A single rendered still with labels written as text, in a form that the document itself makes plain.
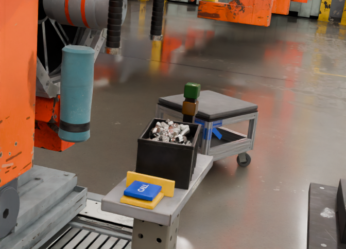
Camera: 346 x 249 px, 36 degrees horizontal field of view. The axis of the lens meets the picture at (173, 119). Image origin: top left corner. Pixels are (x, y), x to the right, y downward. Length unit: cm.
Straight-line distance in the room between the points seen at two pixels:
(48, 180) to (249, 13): 351
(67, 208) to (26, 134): 75
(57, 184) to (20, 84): 81
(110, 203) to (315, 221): 67
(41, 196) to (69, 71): 50
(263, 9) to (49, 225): 368
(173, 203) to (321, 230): 52
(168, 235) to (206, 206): 96
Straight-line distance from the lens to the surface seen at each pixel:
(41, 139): 168
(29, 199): 176
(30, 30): 111
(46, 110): 160
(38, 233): 173
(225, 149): 263
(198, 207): 230
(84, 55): 144
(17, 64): 109
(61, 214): 184
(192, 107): 152
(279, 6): 699
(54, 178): 192
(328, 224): 165
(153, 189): 124
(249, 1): 510
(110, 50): 136
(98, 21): 152
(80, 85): 145
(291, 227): 228
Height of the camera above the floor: 98
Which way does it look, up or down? 16 degrees down
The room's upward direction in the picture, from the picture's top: 6 degrees clockwise
